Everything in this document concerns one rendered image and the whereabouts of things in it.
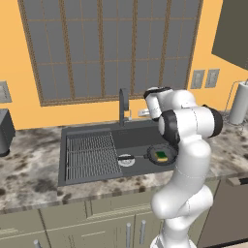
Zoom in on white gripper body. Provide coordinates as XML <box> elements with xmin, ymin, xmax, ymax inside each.
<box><xmin>138</xmin><ymin>108</ymin><xmax>151</xmax><ymax>118</ymax></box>

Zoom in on yellow green sponge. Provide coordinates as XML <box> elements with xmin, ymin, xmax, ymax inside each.
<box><xmin>153</xmin><ymin>150</ymin><xmax>170</xmax><ymax>164</ymax></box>

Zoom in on black pan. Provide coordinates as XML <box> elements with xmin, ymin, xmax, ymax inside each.
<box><xmin>119</xmin><ymin>143</ymin><xmax>179</xmax><ymax>168</ymax></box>

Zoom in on dark grey sink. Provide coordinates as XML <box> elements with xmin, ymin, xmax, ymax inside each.
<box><xmin>57</xmin><ymin>119</ymin><xmax>182</xmax><ymax>188</ymax></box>

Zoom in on dark grey tap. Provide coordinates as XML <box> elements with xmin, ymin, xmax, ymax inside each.
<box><xmin>118</xmin><ymin>87</ymin><xmax>133</xmax><ymax>128</ymax></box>

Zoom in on brown framed window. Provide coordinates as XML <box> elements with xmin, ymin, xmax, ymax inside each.
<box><xmin>17</xmin><ymin>0</ymin><xmax>204</xmax><ymax>108</ymax></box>

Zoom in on white paper towel roll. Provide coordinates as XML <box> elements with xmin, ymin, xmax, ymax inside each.
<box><xmin>229</xmin><ymin>81</ymin><xmax>248</xmax><ymax>126</ymax></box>

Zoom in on beige drawer front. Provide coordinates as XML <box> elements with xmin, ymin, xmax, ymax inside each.
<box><xmin>0</xmin><ymin>208</ymin><xmax>46</xmax><ymax>241</ymax></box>
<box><xmin>84</xmin><ymin>192</ymin><xmax>157</xmax><ymax>221</ymax></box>

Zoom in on beige cupboard door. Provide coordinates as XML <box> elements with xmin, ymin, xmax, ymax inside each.
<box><xmin>0</xmin><ymin>227</ymin><xmax>50</xmax><ymax>248</ymax></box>
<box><xmin>133</xmin><ymin>211</ymin><xmax>167</xmax><ymax>248</ymax></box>
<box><xmin>46</xmin><ymin>215</ymin><xmax>136</xmax><ymax>248</ymax></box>

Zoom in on grey dishwasher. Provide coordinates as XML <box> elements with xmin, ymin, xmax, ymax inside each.
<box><xmin>196</xmin><ymin>176</ymin><xmax>248</xmax><ymax>248</ymax></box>

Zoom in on dark grey toaster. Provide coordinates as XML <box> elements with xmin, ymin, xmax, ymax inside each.
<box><xmin>0</xmin><ymin>108</ymin><xmax>16</xmax><ymax>158</ymax></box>

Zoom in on grey wall socket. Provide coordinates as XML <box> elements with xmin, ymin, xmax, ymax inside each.
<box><xmin>0</xmin><ymin>80</ymin><xmax>14</xmax><ymax>105</ymax></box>
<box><xmin>190</xmin><ymin>69</ymin><xmax>206</xmax><ymax>90</ymax></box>
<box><xmin>204</xmin><ymin>68</ymin><xmax>221</xmax><ymax>89</ymax></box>

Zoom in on wire paper towel holder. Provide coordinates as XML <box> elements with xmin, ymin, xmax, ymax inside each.
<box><xmin>224</xmin><ymin>78</ymin><xmax>248</xmax><ymax>134</ymax></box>

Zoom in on grey dishwasher handle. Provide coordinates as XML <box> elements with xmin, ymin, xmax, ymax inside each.
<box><xmin>225</xmin><ymin>176</ymin><xmax>248</xmax><ymax>188</ymax></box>

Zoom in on dark grey wall cupboard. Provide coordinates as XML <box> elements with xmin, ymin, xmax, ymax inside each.
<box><xmin>210</xmin><ymin>0</ymin><xmax>248</xmax><ymax>71</ymax></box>

